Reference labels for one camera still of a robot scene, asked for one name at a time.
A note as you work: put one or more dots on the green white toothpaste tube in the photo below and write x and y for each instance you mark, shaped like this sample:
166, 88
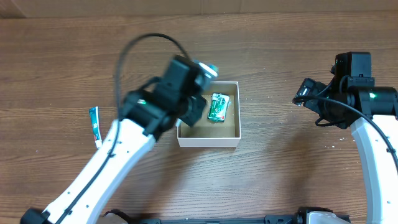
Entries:
95, 123

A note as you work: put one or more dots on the green white packet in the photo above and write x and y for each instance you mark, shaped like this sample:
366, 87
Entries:
218, 107

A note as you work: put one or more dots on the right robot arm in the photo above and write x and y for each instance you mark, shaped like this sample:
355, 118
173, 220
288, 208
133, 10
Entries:
352, 101

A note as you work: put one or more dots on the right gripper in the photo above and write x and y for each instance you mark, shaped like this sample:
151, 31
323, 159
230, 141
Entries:
338, 119

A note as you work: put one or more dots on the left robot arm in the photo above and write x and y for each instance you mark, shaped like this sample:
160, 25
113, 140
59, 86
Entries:
146, 114

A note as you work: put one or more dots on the white cardboard box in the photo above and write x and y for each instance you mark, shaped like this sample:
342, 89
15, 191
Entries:
207, 133

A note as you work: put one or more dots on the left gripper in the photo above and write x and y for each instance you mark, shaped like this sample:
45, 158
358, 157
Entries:
192, 112

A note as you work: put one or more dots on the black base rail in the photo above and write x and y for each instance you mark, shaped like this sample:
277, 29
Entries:
303, 215

